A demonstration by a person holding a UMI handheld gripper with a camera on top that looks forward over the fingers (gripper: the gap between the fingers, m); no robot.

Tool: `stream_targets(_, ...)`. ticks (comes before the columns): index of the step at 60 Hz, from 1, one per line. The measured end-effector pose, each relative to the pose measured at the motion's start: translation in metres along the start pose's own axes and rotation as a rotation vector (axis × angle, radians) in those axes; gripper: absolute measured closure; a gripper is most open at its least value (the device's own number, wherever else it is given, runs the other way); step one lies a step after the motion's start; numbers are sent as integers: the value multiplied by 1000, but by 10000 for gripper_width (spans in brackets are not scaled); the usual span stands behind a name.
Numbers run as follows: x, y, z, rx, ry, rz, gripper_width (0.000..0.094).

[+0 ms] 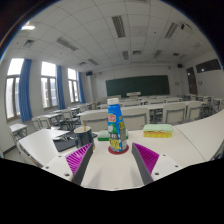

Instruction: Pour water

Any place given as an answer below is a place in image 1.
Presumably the group of ceiling lights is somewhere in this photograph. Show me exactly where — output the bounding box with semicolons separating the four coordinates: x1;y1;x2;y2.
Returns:
19;14;206;66

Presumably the tall window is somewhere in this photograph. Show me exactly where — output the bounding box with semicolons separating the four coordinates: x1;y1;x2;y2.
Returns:
4;58;25;121
67;68;81;104
40;61;60;110

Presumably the flat round red coaster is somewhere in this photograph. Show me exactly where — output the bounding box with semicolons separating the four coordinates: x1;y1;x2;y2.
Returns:
107;144;130;156

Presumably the ceiling projector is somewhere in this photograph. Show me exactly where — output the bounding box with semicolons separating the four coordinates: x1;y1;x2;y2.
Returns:
180;23;195;33

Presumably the blue drink bottle white cap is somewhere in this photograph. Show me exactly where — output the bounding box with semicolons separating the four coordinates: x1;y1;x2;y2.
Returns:
106;97;129;154

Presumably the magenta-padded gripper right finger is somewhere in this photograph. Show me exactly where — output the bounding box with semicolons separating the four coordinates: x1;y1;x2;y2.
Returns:
131;142;184;186

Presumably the yellow and green sponge block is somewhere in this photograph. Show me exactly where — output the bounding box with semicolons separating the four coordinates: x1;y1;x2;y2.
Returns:
142;123;174;139

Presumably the dark blue mug cork base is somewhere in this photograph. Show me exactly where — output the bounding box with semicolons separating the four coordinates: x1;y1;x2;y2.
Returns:
73;125;96;150

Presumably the dark door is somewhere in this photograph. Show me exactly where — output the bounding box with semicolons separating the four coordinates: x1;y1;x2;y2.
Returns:
185;66;199;96

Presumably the group of classroom chairs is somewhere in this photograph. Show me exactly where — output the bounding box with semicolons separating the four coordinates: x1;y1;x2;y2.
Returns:
8;93;224;135

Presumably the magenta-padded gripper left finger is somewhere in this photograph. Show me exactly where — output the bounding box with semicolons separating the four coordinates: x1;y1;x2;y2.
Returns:
41;142;95;186

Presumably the green chalkboard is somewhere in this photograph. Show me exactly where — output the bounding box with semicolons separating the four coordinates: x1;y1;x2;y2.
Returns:
105;74;171;98

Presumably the black notebook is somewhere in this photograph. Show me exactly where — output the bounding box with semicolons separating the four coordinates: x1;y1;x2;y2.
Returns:
52;130;99;153

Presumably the blue curtain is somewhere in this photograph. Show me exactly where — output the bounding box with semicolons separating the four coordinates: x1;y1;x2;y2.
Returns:
77;71;87;105
18;58;34;123
55;65;67;111

